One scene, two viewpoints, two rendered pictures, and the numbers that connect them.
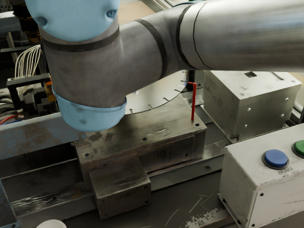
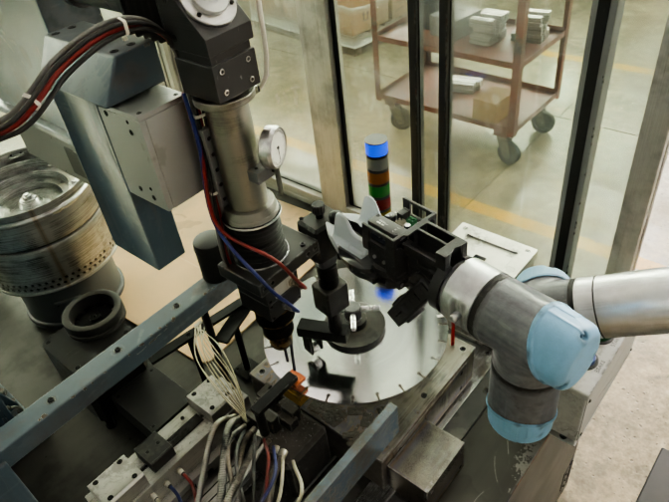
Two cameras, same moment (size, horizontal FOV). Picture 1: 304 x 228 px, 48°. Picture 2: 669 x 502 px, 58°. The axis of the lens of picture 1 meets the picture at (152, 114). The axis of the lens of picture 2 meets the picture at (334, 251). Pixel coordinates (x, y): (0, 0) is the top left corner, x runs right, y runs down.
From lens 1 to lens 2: 0.56 m
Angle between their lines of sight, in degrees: 19
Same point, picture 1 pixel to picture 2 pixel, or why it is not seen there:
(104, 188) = (424, 477)
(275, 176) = (595, 376)
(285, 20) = not seen: outside the picture
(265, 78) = (497, 257)
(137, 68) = not seen: hidden behind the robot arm
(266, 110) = not seen: hidden behind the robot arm
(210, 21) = (615, 310)
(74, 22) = (578, 374)
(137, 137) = (414, 396)
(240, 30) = (655, 316)
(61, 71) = (536, 405)
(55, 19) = (570, 379)
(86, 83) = (553, 404)
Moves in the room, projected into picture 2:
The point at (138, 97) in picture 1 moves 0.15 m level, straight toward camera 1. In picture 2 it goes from (410, 353) to (471, 412)
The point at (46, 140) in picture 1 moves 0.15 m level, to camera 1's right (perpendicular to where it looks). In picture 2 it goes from (370, 458) to (453, 410)
